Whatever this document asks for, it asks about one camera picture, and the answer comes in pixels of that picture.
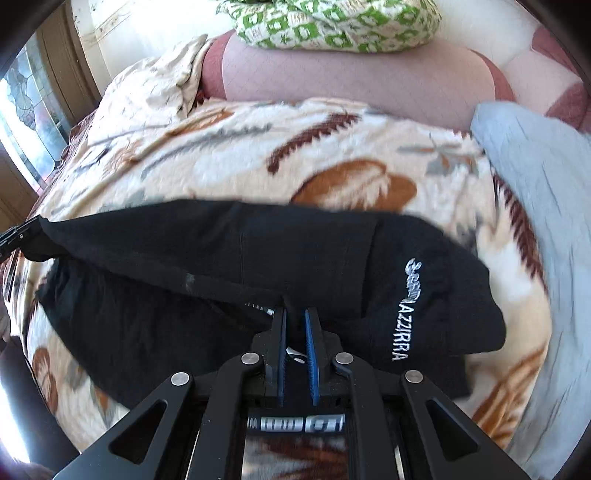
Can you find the black pants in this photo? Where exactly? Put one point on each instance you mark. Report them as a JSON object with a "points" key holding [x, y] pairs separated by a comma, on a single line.
{"points": [[141, 293]]}

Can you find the stained glass window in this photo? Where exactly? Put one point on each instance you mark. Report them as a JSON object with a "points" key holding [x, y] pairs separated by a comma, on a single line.
{"points": [[34, 127]]}

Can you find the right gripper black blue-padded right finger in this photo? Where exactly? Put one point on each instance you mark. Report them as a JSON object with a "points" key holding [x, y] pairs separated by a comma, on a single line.
{"points": [[398, 426]]}

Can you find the pink quilted bolster cushion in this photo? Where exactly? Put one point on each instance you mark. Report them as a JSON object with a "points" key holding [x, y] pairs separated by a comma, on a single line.
{"points": [[438, 84]]}

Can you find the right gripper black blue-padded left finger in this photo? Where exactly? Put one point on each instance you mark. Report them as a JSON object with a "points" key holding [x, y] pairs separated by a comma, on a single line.
{"points": [[192, 427]]}

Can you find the green white patterned quilt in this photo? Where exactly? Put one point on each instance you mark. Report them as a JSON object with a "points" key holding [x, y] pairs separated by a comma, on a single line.
{"points": [[388, 26]]}

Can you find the white floral pillow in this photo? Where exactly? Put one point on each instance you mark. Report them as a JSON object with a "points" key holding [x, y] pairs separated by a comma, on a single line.
{"points": [[152, 93]]}

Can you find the brown wooden window frame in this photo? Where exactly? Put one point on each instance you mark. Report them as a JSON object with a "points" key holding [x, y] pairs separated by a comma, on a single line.
{"points": [[65, 64]]}

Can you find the leaf-patterned fleece blanket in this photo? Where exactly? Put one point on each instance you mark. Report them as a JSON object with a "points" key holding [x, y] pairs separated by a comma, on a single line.
{"points": [[336, 155]]}

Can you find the pink quilted corner cushion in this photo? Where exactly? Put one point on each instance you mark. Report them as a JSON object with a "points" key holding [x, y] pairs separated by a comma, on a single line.
{"points": [[544, 80]]}

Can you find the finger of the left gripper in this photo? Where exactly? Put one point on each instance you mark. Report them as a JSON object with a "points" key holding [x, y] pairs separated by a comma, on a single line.
{"points": [[15, 237]]}

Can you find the light blue quilted blanket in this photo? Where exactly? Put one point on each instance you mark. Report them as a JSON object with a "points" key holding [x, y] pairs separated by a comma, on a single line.
{"points": [[546, 163]]}

